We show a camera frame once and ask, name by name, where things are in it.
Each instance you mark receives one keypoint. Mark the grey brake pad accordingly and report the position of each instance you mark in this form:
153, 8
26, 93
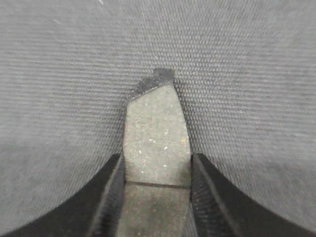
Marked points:
157, 155

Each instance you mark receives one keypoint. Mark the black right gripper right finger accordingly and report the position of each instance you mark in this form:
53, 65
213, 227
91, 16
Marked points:
220, 209

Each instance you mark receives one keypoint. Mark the dark grey conveyor belt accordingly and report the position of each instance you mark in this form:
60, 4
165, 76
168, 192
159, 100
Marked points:
245, 74

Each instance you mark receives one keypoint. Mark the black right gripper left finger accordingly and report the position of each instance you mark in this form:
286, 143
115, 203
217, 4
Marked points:
93, 211

